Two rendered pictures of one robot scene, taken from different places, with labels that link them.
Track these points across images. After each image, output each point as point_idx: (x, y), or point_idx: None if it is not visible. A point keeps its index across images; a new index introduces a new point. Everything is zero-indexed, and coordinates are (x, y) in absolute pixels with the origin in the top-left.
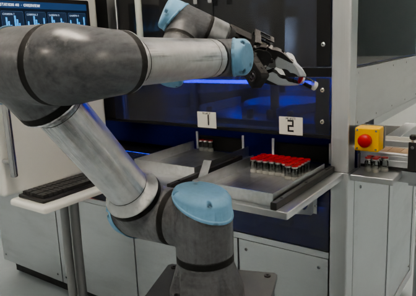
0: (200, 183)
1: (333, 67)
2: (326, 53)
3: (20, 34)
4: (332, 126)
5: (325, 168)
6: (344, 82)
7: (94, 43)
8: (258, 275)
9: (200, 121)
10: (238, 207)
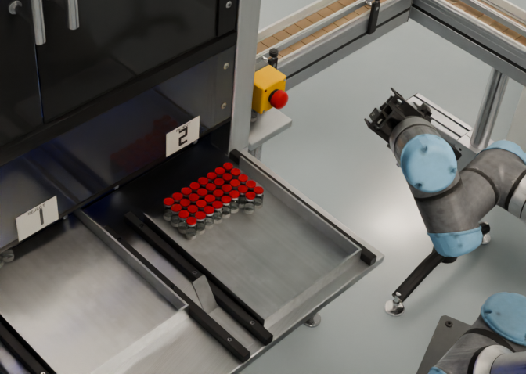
0: (496, 309)
1: (240, 29)
2: (231, 14)
3: None
4: (235, 102)
5: (207, 154)
6: (252, 41)
7: None
8: (444, 331)
9: (25, 228)
10: (336, 295)
